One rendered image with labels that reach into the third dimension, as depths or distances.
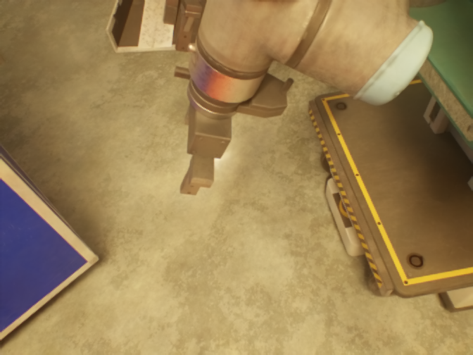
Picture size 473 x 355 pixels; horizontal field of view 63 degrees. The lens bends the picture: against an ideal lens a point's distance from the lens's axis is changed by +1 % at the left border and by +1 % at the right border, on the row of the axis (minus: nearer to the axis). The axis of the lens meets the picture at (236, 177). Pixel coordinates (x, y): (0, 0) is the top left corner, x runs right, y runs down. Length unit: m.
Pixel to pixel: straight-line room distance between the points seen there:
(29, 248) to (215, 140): 0.72
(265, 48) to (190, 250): 1.07
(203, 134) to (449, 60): 0.55
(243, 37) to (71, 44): 2.11
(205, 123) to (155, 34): 1.80
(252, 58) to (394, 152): 0.86
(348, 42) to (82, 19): 2.35
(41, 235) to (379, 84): 0.90
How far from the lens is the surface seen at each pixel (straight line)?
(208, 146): 0.49
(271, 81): 0.52
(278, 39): 0.38
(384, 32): 0.40
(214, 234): 1.39
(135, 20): 2.45
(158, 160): 1.64
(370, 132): 1.25
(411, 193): 1.14
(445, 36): 0.93
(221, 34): 0.40
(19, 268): 1.14
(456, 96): 0.81
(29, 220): 1.04
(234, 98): 0.45
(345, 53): 0.39
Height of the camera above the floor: 1.23
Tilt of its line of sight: 54 degrees down
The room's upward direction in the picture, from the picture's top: 9 degrees counter-clockwise
